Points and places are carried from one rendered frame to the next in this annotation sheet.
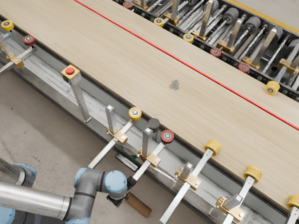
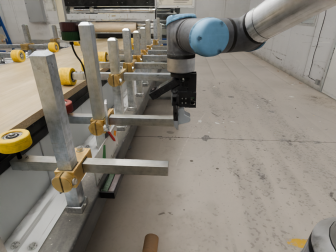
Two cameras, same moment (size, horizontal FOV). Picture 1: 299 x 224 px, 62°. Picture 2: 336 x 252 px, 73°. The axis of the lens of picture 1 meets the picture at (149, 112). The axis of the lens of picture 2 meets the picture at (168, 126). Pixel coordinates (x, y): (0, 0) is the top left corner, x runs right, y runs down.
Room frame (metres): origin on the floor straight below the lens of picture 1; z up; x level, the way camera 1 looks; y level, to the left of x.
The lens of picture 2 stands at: (0.68, 0.75, 1.19)
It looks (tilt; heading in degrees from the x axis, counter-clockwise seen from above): 26 degrees down; 241
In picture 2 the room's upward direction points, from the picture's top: straight up
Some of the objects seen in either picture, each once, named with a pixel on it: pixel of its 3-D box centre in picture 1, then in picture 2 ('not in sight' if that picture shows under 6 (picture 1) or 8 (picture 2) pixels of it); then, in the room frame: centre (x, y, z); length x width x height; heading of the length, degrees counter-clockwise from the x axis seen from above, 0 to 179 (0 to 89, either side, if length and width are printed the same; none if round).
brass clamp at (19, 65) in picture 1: (14, 60); not in sight; (1.20, 1.03, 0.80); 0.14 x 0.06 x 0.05; 57
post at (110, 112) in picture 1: (113, 128); (64, 151); (0.67, 0.21, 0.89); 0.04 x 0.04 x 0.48; 57
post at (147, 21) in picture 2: not in sight; (148, 51); (-0.15, -1.05, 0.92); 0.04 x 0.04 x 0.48; 57
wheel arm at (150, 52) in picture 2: not in sight; (145, 51); (-0.04, -0.87, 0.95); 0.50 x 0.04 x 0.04; 147
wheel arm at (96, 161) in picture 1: (115, 141); (90, 165); (0.61, 0.20, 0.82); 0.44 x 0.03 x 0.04; 147
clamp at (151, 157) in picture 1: (149, 156); (101, 121); (0.52, -0.02, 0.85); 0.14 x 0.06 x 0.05; 57
